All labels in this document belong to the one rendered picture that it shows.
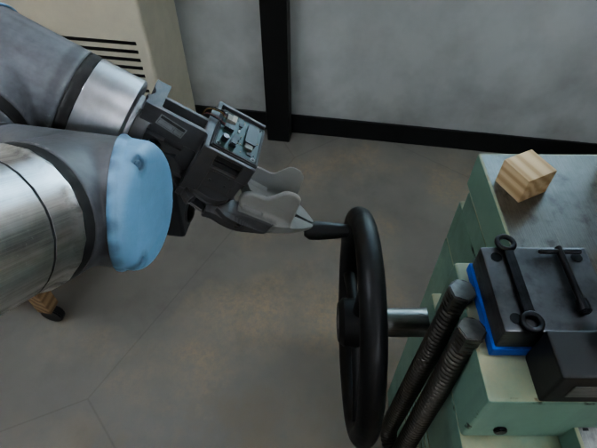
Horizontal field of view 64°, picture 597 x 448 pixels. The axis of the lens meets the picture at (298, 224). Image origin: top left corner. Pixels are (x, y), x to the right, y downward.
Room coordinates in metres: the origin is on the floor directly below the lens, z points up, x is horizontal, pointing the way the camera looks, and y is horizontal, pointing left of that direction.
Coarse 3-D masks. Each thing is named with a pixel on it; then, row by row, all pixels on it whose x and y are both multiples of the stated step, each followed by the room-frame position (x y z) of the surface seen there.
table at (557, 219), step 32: (480, 160) 0.50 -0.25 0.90; (576, 160) 0.49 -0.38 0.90; (480, 192) 0.46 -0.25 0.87; (544, 192) 0.43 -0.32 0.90; (576, 192) 0.43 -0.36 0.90; (480, 224) 0.43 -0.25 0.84; (512, 224) 0.38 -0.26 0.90; (544, 224) 0.38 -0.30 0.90; (576, 224) 0.38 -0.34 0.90; (448, 416) 0.17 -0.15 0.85
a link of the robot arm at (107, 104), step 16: (112, 64) 0.39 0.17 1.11; (96, 80) 0.36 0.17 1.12; (112, 80) 0.36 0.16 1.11; (128, 80) 0.37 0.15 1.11; (144, 80) 0.39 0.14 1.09; (80, 96) 0.34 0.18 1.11; (96, 96) 0.34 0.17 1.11; (112, 96) 0.35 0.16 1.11; (128, 96) 0.35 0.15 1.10; (144, 96) 0.38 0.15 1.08; (80, 112) 0.33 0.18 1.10; (96, 112) 0.34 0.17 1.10; (112, 112) 0.34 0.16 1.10; (128, 112) 0.34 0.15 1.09; (80, 128) 0.33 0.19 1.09; (96, 128) 0.33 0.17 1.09; (112, 128) 0.33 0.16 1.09; (128, 128) 0.34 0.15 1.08
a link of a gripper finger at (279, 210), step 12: (252, 192) 0.34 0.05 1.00; (288, 192) 0.33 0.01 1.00; (240, 204) 0.33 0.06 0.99; (252, 204) 0.33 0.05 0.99; (264, 204) 0.33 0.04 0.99; (276, 204) 0.33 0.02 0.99; (288, 204) 0.33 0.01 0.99; (252, 216) 0.32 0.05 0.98; (264, 216) 0.33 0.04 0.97; (276, 216) 0.33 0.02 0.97; (288, 216) 0.33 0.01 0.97; (276, 228) 0.32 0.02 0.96; (288, 228) 0.33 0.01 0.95; (300, 228) 0.33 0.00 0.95
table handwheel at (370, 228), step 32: (352, 224) 0.35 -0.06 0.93; (352, 256) 0.41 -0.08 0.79; (352, 288) 0.36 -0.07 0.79; (384, 288) 0.26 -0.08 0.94; (352, 320) 0.28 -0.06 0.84; (384, 320) 0.23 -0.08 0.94; (416, 320) 0.29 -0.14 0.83; (352, 352) 0.26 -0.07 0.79; (384, 352) 0.20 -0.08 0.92; (352, 384) 0.23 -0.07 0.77; (384, 384) 0.18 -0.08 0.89; (352, 416) 0.20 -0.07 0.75
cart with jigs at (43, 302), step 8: (40, 296) 0.73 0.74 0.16; (48, 296) 0.75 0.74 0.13; (32, 304) 0.73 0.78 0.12; (40, 304) 0.73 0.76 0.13; (48, 304) 0.74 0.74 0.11; (56, 304) 0.76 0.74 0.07; (40, 312) 0.73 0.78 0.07; (48, 312) 0.72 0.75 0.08; (56, 312) 0.74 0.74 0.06; (64, 312) 0.75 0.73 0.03; (56, 320) 0.74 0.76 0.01
